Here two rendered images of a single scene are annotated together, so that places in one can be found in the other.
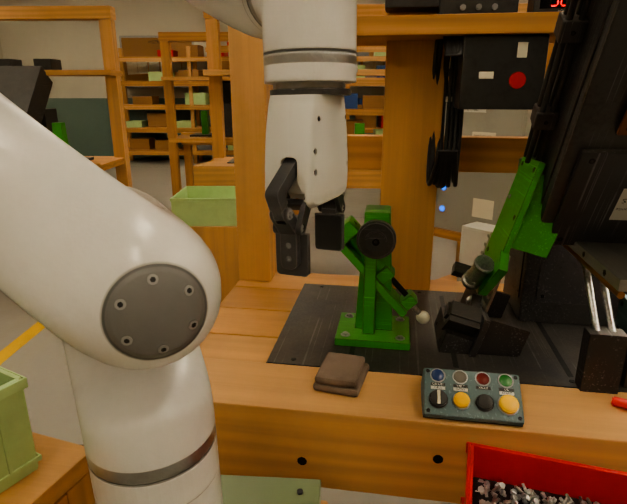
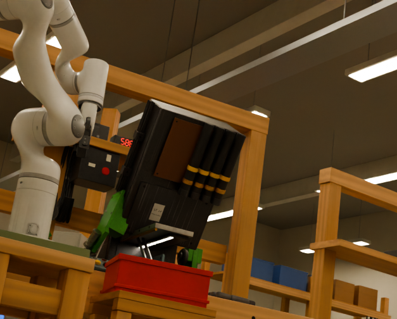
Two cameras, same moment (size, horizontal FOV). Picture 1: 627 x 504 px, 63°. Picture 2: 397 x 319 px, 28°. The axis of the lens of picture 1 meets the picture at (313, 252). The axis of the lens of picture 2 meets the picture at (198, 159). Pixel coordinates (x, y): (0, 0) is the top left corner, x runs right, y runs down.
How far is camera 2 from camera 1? 2.26 m
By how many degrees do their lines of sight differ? 49
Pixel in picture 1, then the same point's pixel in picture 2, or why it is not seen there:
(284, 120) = (88, 107)
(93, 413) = (38, 158)
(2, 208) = (57, 93)
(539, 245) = (120, 228)
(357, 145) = (6, 195)
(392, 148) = not seen: hidden behind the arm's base
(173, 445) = (57, 173)
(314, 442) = not seen: hidden behind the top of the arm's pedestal
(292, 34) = (94, 90)
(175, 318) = (81, 128)
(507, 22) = (103, 143)
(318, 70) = (98, 99)
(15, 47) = not seen: outside the picture
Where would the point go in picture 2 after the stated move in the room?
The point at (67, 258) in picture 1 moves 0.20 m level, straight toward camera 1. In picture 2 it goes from (67, 107) to (124, 102)
